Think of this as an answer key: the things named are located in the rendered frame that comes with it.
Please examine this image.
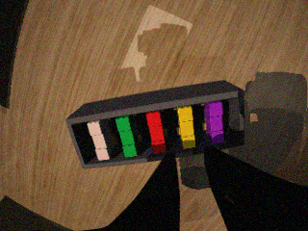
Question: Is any purple fuse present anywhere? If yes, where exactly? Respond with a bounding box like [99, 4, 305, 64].
[204, 100, 224, 143]

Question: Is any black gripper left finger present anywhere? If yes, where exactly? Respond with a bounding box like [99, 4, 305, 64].
[85, 153, 181, 231]

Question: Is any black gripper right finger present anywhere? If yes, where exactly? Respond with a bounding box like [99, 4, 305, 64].
[204, 146, 308, 231]

